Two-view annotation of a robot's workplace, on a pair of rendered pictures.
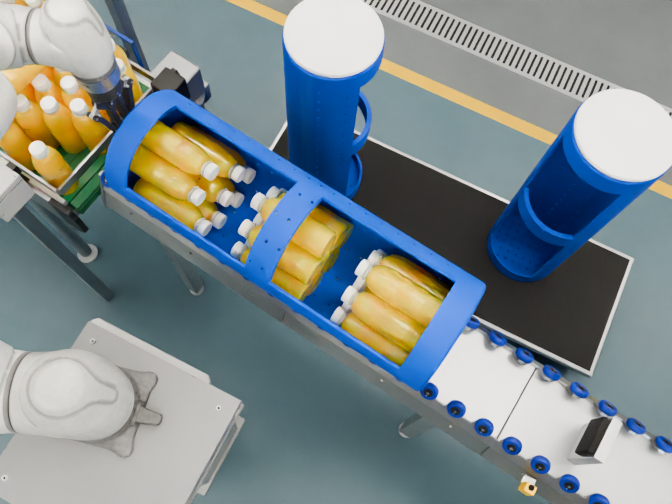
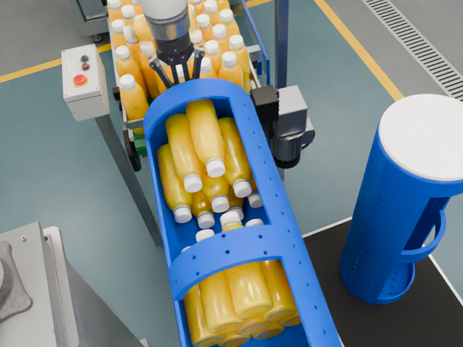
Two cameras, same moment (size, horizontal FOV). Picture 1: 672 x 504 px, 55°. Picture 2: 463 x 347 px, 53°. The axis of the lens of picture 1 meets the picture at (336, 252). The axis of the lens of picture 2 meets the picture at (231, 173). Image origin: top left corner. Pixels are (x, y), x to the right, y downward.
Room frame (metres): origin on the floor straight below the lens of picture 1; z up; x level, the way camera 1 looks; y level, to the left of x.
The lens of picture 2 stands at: (0.34, -0.20, 1.99)
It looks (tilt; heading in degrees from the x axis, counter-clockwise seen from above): 55 degrees down; 56
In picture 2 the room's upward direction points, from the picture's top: 8 degrees counter-clockwise
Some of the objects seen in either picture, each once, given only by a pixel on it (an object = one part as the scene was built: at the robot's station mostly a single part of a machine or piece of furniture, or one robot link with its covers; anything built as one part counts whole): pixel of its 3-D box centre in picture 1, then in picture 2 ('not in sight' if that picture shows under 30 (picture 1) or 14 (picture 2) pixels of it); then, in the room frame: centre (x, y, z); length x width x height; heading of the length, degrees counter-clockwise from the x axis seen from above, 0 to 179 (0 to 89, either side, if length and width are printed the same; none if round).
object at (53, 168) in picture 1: (53, 168); (136, 106); (0.68, 0.74, 0.99); 0.07 x 0.07 x 0.19
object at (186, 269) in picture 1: (182, 263); not in sight; (0.68, 0.53, 0.31); 0.06 x 0.06 x 0.63; 63
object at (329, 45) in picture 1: (333, 34); (435, 134); (1.16, 0.08, 1.03); 0.28 x 0.28 x 0.01
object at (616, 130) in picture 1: (626, 134); not in sight; (0.96, -0.72, 1.03); 0.28 x 0.28 x 0.01
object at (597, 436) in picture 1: (590, 440); not in sight; (0.16, -0.63, 1.00); 0.10 x 0.04 x 0.15; 153
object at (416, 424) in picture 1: (419, 422); not in sight; (0.23, -0.34, 0.31); 0.06 x 0.06 x 0.63; 63
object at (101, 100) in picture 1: (106, 90); (173, 46); (0.73, 0.52, 1.32); 0.08 x 0.07 x 0.09; 153
